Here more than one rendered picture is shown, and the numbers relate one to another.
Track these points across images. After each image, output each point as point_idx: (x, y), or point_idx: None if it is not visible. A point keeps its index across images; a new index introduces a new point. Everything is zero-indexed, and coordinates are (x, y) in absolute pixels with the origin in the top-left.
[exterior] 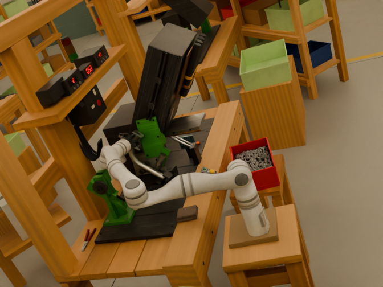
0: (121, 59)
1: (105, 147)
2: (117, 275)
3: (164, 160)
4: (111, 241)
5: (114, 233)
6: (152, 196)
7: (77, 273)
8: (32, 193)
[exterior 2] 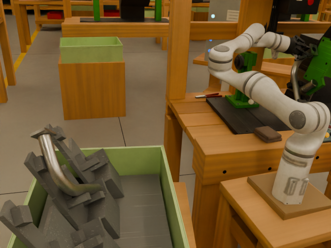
0: None
1: (257, 23)
2: (180, 121)
3: (312, 89)
4: (211, 106)
5: (219, 104)
6: (228, 73)
7: (172, 102)
8: (184, 19)
